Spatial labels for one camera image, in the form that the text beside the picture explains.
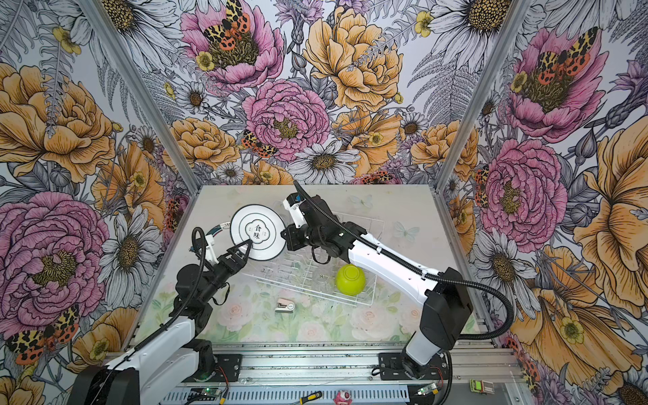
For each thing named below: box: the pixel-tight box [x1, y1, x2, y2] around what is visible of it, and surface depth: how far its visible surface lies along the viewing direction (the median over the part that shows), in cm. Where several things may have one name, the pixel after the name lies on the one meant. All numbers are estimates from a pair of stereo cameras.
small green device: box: [469, 378, 496, 395], surface depth 70 cm
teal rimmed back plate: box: [229, 204, 287, 262], surface depth 78 cm
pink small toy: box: [332, 389, 353, 405], surface depth 67 cm
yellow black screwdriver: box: [288, 390, 323, 405], surface depth 71 cm
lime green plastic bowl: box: [335, 264, 367, 297], surface depth 87 cm
